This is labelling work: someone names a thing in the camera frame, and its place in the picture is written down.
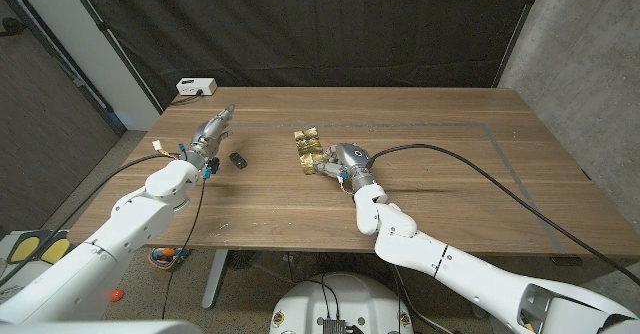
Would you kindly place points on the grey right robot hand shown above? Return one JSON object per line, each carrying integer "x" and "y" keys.
{"x": 350, "y": 159}

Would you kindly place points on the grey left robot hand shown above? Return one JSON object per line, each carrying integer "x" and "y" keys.
{"x": 207, "y": 134}

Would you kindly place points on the gold foil envelope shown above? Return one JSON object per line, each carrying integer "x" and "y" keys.
{"x": 307, "y": 146}

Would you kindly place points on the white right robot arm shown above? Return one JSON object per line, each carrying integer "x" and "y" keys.
{"x": 450, "y": 269}

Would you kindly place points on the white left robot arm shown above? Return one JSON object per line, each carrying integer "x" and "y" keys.
{"x": 135, "y": 219}

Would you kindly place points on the small black object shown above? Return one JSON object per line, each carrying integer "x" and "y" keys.
{"x": 238, "y": 160}

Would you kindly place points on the white power strip box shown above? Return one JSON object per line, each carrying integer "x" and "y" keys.
{"x": 196, "y": 86}

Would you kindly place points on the black backdrop stand pole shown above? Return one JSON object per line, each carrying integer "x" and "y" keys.
{"x": 520, "y": 29}
{"x": 115, "y": 44}

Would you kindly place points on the orange blue floor object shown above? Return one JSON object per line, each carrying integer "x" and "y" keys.
{"x": 167, "y": 258}

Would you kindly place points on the black backdrop curtain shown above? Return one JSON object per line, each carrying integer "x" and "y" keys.
{"x": 325, "y": 24}

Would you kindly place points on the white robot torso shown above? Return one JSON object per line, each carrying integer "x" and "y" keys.
{"x": 350, "y": 299}

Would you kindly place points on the grey table leg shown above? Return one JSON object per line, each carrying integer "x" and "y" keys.
{"x": 215, "y": 279}

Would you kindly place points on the small orange ball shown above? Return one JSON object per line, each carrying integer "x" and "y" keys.
{"x": 116, "y": 295}

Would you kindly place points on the yellow black foot pedal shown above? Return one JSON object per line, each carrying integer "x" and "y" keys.
{"x": 56, "y": 250}
{"x": 25, "y": 249}

